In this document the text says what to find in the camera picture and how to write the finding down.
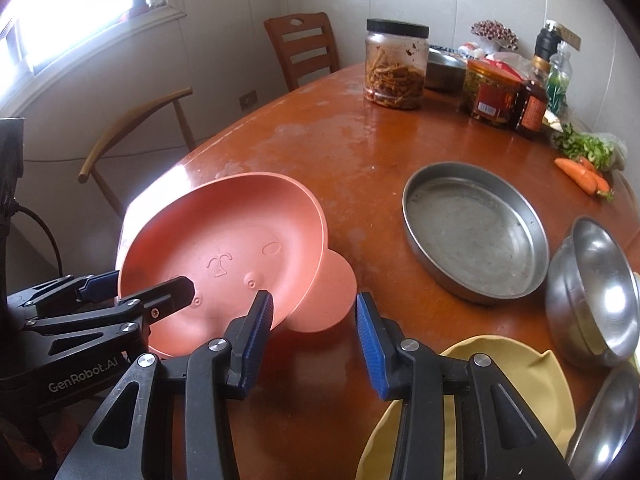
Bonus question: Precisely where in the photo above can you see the yellow shell-shaped plate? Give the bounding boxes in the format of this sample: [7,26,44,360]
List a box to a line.
[354,334,577,480]

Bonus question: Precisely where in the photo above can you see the wide shallow steel bowl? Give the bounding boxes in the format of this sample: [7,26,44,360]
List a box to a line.
[566,362,639,479]

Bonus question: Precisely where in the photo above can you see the pink plastic plate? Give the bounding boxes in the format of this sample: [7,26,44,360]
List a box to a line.
[119,172,357,358]

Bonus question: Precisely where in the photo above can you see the deep steel bowl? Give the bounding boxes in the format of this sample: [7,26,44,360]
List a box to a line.
[544,216,639,367]

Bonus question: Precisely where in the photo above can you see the round steel pan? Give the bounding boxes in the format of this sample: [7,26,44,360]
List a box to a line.
[401,162,550,304]

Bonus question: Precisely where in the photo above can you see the curved-back wooden chair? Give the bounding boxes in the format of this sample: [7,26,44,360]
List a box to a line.
[78,87,198,221]

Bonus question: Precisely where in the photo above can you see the carrots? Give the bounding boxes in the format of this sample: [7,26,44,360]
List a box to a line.
[554,157,614,202]

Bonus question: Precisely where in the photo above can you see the green leafy vegetables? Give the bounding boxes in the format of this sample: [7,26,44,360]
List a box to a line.
[551,122,628,171]

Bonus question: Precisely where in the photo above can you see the red slatted wooden chair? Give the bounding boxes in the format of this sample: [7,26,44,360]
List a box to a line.
[264,12,340,91]

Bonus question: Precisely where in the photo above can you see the dark sauce bottle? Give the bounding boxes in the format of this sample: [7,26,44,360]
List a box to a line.
[515,55,550,138]

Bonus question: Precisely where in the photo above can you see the red-labelled pickle jar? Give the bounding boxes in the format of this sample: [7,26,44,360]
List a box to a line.
[461,60,522,127]

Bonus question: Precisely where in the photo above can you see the small steel bowl background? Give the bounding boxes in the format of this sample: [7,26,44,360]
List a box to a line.
[425,48,466,92]

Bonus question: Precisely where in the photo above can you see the clear jar black lid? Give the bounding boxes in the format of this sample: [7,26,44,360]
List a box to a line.
[363,18,430,110]

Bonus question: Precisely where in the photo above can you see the green clear bottle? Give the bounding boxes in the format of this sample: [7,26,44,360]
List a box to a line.
[547,41,573,116]

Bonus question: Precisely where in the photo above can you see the red white food packages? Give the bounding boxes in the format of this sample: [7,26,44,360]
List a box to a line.
[456,41,532,79]

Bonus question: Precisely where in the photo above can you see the black thermos bottle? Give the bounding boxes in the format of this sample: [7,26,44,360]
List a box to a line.
[534,20,562,62]

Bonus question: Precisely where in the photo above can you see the red patterned lid object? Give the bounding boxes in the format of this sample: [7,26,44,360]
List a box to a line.
[471,20,520,51]

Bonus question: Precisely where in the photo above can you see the black cable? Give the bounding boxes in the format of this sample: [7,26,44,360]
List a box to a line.
[8,201,65,279]

